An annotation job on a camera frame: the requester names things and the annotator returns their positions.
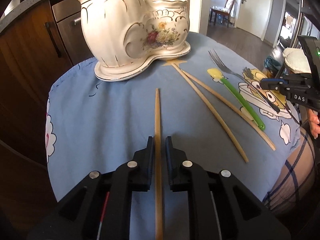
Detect white door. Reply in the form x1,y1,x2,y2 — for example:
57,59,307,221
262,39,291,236
235,0,273,40

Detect wooden chair with cloth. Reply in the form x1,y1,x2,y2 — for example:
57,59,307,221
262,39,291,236
209,0,236,27

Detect wooden chopstick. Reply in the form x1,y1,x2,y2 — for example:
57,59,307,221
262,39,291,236
155,88,163,239
181,69,277,151
171,63,249,163

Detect silver fork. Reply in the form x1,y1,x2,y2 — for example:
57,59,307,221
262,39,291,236
208,50,280,113

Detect blue cartoon tablecloth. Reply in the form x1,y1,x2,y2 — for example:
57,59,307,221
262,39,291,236
44,31,301,240

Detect stainless steel dishwasher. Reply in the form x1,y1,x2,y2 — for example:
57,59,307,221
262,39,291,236
50,0,93,65

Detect white floral ceramic utensil holder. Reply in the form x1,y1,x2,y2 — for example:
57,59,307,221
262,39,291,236
78,0,190,82

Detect green yellow tulip spoon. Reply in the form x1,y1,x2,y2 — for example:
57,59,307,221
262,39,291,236
207,68,266,131

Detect brown wooden cabinet door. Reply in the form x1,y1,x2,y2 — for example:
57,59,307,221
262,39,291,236
1,0,72,165

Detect person right hand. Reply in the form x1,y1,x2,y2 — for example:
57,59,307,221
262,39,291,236
306,108,320,139

